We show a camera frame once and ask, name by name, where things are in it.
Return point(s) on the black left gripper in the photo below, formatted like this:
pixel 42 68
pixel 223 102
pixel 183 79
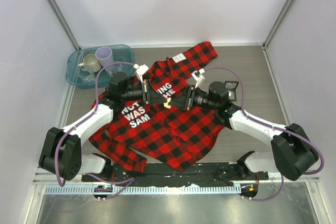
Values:
pixel 151 96

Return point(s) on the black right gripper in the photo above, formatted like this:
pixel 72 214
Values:
pixel 186 100

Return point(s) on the red black plaid shirt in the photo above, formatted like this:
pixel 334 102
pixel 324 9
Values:
pixel 173 136

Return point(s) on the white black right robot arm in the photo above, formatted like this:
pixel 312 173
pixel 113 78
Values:
pixel 292 154

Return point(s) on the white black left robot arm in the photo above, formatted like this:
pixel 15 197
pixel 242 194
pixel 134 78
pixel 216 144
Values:
pixel 62 149

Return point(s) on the clear drinking glass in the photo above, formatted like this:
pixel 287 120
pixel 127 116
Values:
pixel 114 68

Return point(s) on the small black jewellery box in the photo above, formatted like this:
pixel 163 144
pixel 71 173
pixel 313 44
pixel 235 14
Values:
pixel 231 86

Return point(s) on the teal plastic bin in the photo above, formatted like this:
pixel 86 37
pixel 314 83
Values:
pixel 121 53

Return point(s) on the lilac plastic cup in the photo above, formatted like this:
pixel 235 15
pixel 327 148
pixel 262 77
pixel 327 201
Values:
pixel 104 56

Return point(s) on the clear plastic cup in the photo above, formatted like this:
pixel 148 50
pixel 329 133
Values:
pixel 86 76

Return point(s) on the grey ribbed ceramic mug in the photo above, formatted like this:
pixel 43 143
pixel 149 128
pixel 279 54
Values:
pixel 90 63

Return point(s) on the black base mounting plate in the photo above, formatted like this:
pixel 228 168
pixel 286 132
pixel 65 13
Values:
pixel 201 174

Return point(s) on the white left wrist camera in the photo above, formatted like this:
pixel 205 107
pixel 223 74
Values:
pixel 140 70

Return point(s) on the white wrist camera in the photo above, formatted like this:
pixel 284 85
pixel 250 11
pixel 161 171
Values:
pixel 199 77
pixel 140 70

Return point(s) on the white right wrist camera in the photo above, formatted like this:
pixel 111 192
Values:
pixel 199 77

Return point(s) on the white slotted cable duct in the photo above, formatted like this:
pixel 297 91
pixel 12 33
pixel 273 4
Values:
pixel 94 189

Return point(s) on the aluminium front frame rail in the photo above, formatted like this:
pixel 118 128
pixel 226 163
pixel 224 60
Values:
pixel 43 177

